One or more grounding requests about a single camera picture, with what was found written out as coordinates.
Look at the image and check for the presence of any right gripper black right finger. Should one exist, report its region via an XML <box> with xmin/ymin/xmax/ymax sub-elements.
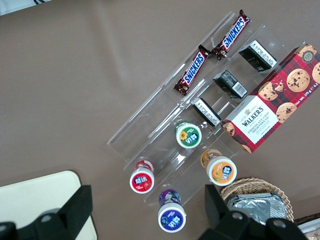
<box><xmin>196</xmin><ymin>184</ymin><xmax>304</xmax><ymax>240</ymax></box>

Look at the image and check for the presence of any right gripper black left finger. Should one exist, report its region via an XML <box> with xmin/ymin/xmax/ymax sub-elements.
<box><xmin>0</xmin><ymin>184</ymin><xmax>94</xmax><ymax>240</ymax></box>

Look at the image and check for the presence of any aluminium foil tray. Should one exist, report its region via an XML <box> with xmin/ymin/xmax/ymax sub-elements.
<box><xmin>226</xmin><ymin>192</ymin><xmax>289</xmax><ymax>227</ymax></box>

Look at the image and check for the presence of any light wicker basket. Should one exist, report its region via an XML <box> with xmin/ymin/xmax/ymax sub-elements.
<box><xmin>219</xmin><ymin>176</ymin><xmax>295</xmax><ymax>224</ymax></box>

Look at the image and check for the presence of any cream plastic serving tray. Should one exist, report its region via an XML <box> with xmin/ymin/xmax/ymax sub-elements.
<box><xmin>0</xmin><ymin>170</ymin><xmax>98</xmax><ymax>240</ymax></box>

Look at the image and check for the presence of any orange lid gum jar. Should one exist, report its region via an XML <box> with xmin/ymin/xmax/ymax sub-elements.
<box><xmin>201</xmin><ymin>148</ymin><xmax>238</xmax><ymax>187</ymax></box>

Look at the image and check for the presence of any purple lid gum jar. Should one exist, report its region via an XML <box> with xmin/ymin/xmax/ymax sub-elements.
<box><xmin>157</xmin><ymin>189</ymin><xmax>187</xmax><ymax>233</ymax></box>

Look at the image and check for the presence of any red lid gum jar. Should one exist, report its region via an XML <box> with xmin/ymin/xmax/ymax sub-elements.
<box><xmin>129</xmin><ymin>159</ymin><xmax>155</xmax><ymax>194</ymax></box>

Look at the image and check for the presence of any green lid gum jar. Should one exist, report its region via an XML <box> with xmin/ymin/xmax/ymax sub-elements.
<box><xmin>174</xmin><ymin>119</ymin><xmax>203</xmax><ymax>150</ymax></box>

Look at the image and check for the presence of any white plastic snack bin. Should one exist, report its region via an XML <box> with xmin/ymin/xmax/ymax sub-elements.
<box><xmin>296</xmin><ymin>219</ymin><xmax>320</xmax><ymax>240</ymax></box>

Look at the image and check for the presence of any clear cracker snack pack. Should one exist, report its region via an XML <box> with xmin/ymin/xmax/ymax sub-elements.
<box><xmin>306</xmin><ymin>229</ymin><xmax>320</xmax><ymax>240</ymax></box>

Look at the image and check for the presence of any small black carton box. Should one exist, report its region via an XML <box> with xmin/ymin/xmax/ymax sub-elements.
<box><xmin>212</xmin><ymin>69</ymin><xmax>248</xmax><ymax>100</ymax></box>
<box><xmin>190</xmin><ymin>97</ymin><xmax>222</xmax><ymax>127</ymax></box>
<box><xmin>238</xmin><ymin>39</ymin><xmax>278</xmax><ymax>73</ymax></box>

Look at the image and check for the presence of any red Walkers shortbread box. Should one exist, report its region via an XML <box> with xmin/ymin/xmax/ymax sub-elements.
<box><xmin>221</xmin><ymin>43</ymin><xmax>320</xmax><ymax>155</ymax></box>

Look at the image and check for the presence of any clear acrylic stepped display stand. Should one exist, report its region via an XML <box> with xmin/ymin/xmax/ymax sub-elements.
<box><xmin>106</xmin><ymin>11</ymin><xmax>305</xmax><ymax>207</ymax></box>

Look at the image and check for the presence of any Snickers chocolate bar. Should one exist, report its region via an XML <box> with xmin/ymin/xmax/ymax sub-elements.
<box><xmin>174</xmin><ymin>44</ymin><xmax>210</xmax><ymax>96</ymax></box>
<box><xmin>211</xmin><ymin>9</ymin><xmax>252</xmax><ymax>60</ymax></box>

